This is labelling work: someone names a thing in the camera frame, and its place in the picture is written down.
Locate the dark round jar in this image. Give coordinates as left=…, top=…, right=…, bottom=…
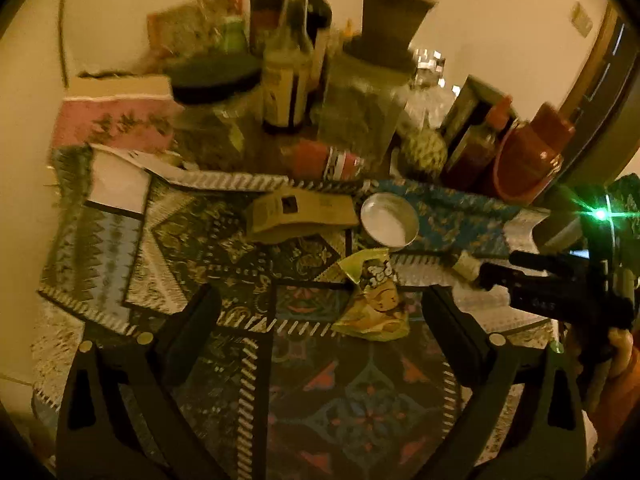
left=249, top=0, right=287, bottom=57

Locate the green patterned cloth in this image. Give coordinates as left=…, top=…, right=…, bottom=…
left=606, top=174, right=640, bottom=223

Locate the person's right forearm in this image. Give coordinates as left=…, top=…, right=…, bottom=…
left=584, top=360, right=640, bottom=453

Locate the person's right hand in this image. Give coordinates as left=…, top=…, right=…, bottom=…
left=604, top=328, right=634, bottom=380

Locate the green scaly fruit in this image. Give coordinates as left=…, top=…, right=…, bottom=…
left=399, top=126, right=449, bottom=182

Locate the red topped wine bottle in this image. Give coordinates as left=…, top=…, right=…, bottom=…
left=304, top=0, right=334, bottom=92

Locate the orange plastic bowl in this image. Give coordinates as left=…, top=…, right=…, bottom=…
left=491, top=129, right=562, bottom=207

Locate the orange capped sauce bottle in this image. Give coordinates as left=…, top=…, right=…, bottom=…
left=442, top=95, right=515, bottom=188

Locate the white paper sheet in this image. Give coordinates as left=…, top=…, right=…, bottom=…
left=86, top=146, right=153, bottom=217

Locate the small white paper piece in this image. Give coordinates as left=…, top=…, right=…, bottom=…
left=451, top=250, right=484, bottom=281

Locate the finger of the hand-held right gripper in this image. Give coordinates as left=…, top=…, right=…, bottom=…
left=476, top=261, right=635, bottom=332
left=509, top=250, right=602, bottom=282

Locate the thin dark stick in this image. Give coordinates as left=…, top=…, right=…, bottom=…
left=59, top=0, right=69, bottom=87

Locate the dark labelled glass bottle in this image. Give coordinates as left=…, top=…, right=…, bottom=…
left=261, top=0, right=314, bottom=135

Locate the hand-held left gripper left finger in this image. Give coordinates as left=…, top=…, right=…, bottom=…
left=55, top=282, right=224, bottom=480

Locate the green capped bottle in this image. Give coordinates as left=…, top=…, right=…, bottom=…
left=220, top=15, right=249, bottom=56

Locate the patchwork patterned tablecloth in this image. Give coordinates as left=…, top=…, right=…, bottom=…
left=31, top=144, right=557, bottom=480

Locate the patterned snack bag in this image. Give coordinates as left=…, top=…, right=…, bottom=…
left=146, top=0, right=252, bottom=62

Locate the brown paper packet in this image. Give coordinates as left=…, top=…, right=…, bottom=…
left=243, top=187, right=362, bottom=247

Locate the yellow snack wrapper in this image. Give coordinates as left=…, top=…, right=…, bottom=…
left=331, top=247, right=412, bottom=344

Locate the small metal bowl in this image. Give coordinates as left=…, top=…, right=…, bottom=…
left=359, top=192, right=421, bottom=251

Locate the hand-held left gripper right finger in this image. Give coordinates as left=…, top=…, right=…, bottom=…
left=420, top=284, right=589, bottom=480

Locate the cut glass decanter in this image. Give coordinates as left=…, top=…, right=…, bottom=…
left=404, top=47, right=455, bottom=128

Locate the dark lidded glass jar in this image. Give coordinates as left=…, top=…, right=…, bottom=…
left=166, top=54, right=265, bottom=172

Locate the brown paper cup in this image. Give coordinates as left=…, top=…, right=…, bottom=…
left=358, top=0, right=438, bottom=70

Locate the wall switch plate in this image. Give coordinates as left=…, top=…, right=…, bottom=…
left=570, top=2, right=594, bottom=37

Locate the dark upright box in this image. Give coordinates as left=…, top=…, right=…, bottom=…
left=441, top=75, right=502, bottom=147

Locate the tall clear storage jar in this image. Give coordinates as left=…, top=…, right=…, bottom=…
left=318, top=39, right=417, bottom=167

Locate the wooden door frame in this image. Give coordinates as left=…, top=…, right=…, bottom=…
left=557, top=4, right=632, bottom=188

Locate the pink tissue box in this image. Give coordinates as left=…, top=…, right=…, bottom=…
left=49, top=74, right=177, bottom=157

